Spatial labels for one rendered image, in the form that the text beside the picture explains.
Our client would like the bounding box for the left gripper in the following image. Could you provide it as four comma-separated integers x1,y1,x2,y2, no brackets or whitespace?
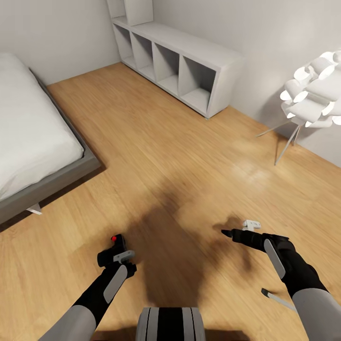
126,263,136,278

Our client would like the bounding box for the camera tripod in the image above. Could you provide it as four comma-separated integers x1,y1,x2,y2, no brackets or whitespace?
261,288,298,313

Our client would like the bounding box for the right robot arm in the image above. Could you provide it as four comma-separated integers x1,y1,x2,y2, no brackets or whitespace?
221,220,341,341

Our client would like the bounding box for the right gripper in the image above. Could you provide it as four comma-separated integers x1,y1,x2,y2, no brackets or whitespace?
221,229,259,249

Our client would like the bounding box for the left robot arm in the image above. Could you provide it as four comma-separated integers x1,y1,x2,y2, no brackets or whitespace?
38,250,136,341

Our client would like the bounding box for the digital camera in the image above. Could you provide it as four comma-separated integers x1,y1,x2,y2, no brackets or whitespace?
97,234,129,267

